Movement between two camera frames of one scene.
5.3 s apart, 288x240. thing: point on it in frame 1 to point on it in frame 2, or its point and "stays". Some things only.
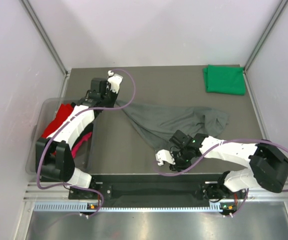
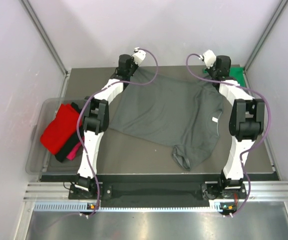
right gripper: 178,166 to 210,70
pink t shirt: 83,139 stays
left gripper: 114,96 to 135,66
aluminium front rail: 286,192 stays
